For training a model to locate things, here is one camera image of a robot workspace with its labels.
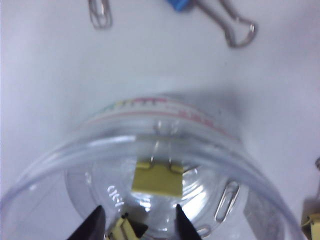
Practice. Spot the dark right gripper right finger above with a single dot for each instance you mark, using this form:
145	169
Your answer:
186	225

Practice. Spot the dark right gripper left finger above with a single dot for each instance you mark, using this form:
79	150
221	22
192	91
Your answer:
91	225

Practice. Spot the yellow black striped binder clip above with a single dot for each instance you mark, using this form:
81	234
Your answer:
125	227

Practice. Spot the round transparent plastic box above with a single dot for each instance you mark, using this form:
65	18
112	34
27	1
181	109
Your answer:
100	175

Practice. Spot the silver paper clip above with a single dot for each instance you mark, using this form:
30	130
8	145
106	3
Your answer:
226	201
101	26

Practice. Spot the blue binder clip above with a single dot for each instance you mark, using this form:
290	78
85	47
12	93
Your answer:
178	5

